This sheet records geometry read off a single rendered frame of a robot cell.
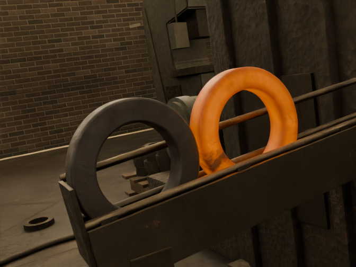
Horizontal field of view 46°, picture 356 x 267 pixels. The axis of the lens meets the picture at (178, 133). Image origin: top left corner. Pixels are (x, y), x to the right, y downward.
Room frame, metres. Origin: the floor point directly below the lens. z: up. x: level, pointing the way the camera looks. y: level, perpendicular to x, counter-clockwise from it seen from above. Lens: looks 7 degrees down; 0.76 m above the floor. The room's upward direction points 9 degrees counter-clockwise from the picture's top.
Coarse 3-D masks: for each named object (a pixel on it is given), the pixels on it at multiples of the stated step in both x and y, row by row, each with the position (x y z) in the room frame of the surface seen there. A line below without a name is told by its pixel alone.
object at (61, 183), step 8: (64, 184) 0.53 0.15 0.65; (64, 192) 0.54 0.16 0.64; (72, 192) 0.50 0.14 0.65; (64, 200) 0.56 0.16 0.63; (72, 200) 0.50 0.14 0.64; (72, 208) 0.51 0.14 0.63; (72, 216) 0.53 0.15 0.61; (80, 216) 0.50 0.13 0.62; (72, 224) 0.55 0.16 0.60; (80, 224) 0.50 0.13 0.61; (80, 232) 0.51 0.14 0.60; (80, 240) 0.53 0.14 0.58; (88, 240) 0.50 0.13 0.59; (80, 248) 0.55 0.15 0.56; (88, 248) 0.50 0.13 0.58; (88, 256) 0.50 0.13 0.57; (88, 264) 0.52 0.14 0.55
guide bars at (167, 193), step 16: (336, 128) 0.68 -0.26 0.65; (288, 144) 0.64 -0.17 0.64; (304, 144) 0.65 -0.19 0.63; (256, 160) 0.61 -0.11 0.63; (208, 176) 0.58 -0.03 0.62; (224, 176) 0.59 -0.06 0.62; (176, 192) 0.55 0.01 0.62; (128, 208) 0.52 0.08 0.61; (144, 208) 0.53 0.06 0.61; (96, 224) 0.50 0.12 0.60
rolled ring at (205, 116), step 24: (240, 72) 0.63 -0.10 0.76; (264, 72) 0.65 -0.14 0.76; (216, 96) 0.61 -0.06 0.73; (264, 96) 0.67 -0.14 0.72; (288, 96) 0.67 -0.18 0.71; (192, 120) 0.61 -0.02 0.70; (216, 120) 0.60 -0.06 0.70; (288, 120) 0.67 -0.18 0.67; (216, 144) 0.60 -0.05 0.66; (216, 168) 0.60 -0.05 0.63
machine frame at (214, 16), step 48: (240, 0) 1.33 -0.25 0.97; (288, 0) 1.14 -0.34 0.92; (336, 0) 0.99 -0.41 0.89; (240, 48) 1.36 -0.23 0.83; (288, 48) 1.16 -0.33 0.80; (336, 48) 1.01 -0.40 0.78; (240, 96) 1.39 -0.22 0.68; (336, 96) 1.00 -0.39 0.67; (240, 144) 1.38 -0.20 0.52; (336, 192) 1.01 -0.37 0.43; (240, 240) 1.50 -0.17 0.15; (288, 240) 1.20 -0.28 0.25; (336, 240) 1.03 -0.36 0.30
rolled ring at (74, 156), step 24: (96, 120) 0.53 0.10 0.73; (120, 120) 0.55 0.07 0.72; (144, 120) 0.56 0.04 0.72; (168, 120) 0.58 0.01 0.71; (72, 144) 0.53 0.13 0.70; (96, 144) 0.53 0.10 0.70; (168, 144) 0.60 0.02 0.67; (192, 144) 0.59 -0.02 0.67; (72, 168) 0.52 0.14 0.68; (192, 168) 0.59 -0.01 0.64; (96, 192) 0.53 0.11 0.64; (96, 216) 0.52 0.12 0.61
